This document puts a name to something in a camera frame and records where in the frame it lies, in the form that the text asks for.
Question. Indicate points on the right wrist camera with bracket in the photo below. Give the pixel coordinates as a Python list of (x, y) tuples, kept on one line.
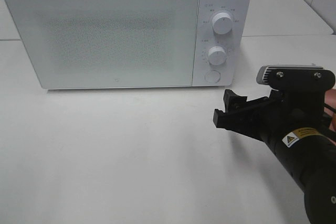
[(296, 78)]

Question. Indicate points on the toy burger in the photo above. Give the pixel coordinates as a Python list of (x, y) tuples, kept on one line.
[(333, 123)]

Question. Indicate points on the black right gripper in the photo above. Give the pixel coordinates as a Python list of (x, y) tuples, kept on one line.
[(264, 117)]

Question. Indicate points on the round white door button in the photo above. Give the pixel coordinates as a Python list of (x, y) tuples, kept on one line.
[(212, 76)]

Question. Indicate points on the white microwave door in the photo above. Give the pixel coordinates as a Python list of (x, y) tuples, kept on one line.
[(75, 44)]

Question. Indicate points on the upper white microwave knob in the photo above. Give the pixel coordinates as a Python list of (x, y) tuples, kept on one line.
[(222, 22)]

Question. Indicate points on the pink round plate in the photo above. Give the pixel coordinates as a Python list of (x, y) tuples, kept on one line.
[(329, 99)]

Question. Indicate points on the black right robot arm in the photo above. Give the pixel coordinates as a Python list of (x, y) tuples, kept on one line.
[(308, 155)]

